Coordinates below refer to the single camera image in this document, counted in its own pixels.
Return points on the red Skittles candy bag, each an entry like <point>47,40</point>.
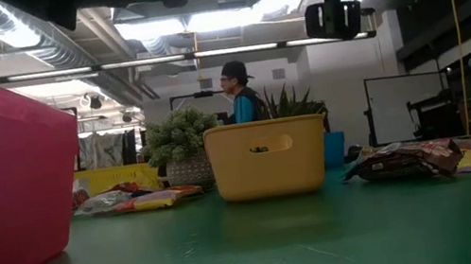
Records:
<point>125,188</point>

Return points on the brown candy bar pack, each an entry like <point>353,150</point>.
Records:
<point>404,163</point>

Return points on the red candy wrapper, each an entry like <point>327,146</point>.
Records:
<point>80,198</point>

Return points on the spiky green succulent plant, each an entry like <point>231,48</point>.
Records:
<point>293,105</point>

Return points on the person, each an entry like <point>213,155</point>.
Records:
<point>244,106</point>

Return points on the black equipment stand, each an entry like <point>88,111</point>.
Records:
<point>434,118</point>

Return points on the orange plastic bin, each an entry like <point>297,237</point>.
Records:
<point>243,178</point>

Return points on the round pale succulent in pot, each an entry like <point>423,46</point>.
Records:
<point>178,134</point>

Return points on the long linear light bar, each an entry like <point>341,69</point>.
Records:
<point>142,62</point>

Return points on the black spot lamp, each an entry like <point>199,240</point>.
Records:
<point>127,118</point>
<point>95,102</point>

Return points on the green table mat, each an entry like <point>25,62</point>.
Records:
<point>256,253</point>

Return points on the pale hanging cloth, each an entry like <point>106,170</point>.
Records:
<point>102,149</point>

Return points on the yellow mesh basket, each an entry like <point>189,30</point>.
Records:
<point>113,175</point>

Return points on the grey wall vent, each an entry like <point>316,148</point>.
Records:
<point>279,73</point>
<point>205,83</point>

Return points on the white board with black frame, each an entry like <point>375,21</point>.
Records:
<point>404,108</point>

